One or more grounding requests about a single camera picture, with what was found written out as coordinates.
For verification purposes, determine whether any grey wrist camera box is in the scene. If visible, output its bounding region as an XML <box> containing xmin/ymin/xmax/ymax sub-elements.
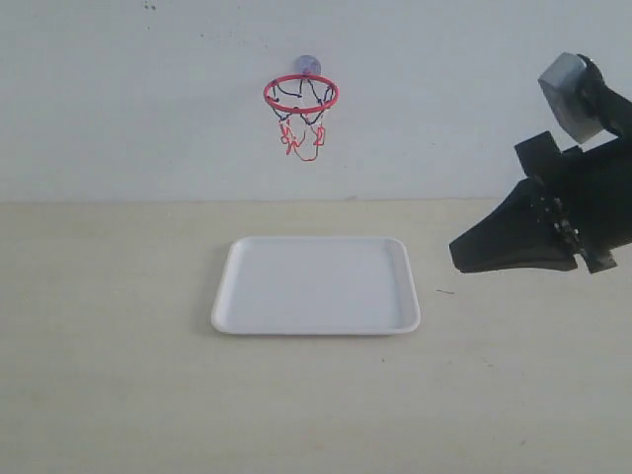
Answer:
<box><xmin>538</xmin><ymin>52</ymin><xmax>606</xmax><ymax>144</ymax></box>

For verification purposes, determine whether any white rectangular plastic tray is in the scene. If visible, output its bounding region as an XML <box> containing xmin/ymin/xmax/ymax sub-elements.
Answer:
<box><xmin>210</xmin><ymin>236</ymin><xmax>422</xmax><ymax>336</ymax></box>

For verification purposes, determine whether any clear suction cup mount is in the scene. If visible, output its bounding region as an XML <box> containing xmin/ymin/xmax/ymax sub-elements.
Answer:
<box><xmin>293</xmin><ymin>54</ymin><xmax>322</xmax><ymax>76</ymax></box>

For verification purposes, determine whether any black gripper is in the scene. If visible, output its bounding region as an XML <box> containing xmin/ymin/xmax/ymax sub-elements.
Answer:
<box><xmin>449</xmin><ymin>131</ymin><xmax>631</xmax><ymax>273</ymax></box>

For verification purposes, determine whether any red mini basketball hoop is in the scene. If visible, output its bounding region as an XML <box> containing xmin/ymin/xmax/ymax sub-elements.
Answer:
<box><xmin>263</xmin><ymin>73</ymin><xmax>340</xmax><ymax>163</ymax></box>

